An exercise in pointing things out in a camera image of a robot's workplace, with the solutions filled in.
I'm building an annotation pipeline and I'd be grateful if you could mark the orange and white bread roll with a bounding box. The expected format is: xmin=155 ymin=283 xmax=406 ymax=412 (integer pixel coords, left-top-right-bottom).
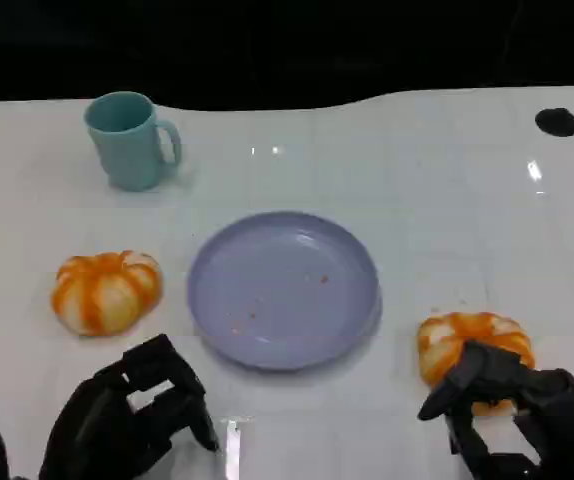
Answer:
xmin=417 ymin=311 xmax=537 ymax=417
xmin=50 ymin=250 xmax=164 ymax=337

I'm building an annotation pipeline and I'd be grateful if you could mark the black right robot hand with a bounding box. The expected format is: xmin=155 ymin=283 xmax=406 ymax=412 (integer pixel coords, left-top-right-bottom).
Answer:
xmin=417 ymin=339 xmax=574 ymax=480

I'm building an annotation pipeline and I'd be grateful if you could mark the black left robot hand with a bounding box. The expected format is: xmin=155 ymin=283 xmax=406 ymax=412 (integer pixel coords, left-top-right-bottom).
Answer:
xmin=39 ymin=333 xmax=221 ymax=480

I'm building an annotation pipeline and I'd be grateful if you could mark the pale green mug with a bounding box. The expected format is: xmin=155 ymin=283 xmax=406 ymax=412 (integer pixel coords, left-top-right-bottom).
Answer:
xmin=83 ymin=90 xmax=183 ymax=192

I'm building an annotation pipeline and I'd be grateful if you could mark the lilac plate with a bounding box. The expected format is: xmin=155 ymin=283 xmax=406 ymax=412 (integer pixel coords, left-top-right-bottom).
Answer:
xmin=187 ymin=210 xmax=383 ymax=372

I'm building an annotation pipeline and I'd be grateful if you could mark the black table grommet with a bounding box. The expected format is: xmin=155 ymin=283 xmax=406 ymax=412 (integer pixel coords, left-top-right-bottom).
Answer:
xmin=534 ymin=107 xmax=574 ymax=138

